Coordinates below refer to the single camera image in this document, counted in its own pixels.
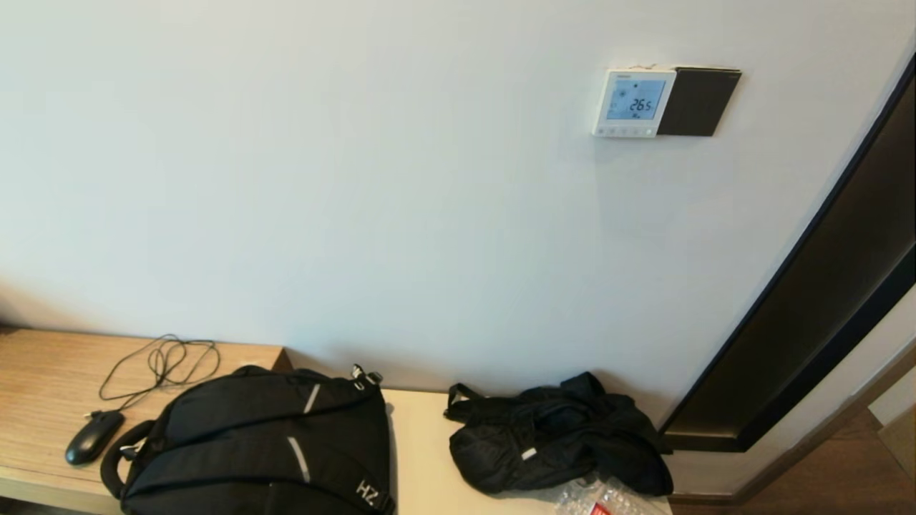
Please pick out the white low cabinet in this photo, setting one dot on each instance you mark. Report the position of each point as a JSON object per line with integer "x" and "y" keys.
{"x": 422, "y": 458}

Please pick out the dark brown door frame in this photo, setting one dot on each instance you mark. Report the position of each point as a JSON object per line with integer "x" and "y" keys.
{"x": 801, "y": 343}

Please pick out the crumpled black soft bag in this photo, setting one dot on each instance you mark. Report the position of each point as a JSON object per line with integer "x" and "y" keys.
{"x": 558, "y": 443}

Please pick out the clear plastic bottle red label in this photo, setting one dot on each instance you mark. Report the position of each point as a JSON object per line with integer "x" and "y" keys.
{"x": 608, "y": 501}

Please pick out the black wall switch panel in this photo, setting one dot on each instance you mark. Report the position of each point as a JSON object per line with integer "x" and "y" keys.
{"x": 701, "y": 101}

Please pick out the black computer mouse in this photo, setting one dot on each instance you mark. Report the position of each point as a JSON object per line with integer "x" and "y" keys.
{"x": 91, "y": 438}

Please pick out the black backpack with grey stripes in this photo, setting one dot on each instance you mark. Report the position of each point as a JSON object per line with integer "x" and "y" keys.
{"x": 250, "y": 429}

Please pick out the white wall thermostat blue display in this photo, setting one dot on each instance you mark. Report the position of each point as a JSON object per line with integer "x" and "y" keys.
{"x": 633, "y": 100}

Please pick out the light wooden desk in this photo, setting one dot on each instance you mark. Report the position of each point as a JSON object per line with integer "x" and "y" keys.
{"x": 43, "y": 379}

